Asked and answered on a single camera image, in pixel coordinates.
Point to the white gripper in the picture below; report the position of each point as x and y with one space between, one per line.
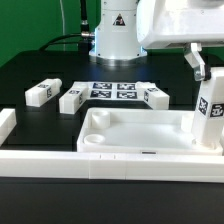
171 23

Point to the white desk top tray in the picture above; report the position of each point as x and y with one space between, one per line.
141 131

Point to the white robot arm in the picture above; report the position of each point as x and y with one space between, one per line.
128 28

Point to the marker tag sheet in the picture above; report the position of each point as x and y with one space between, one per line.
111 90

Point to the white front fence bar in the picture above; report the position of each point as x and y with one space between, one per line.
46 164

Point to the white left fence block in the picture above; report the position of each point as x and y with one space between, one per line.
7 123

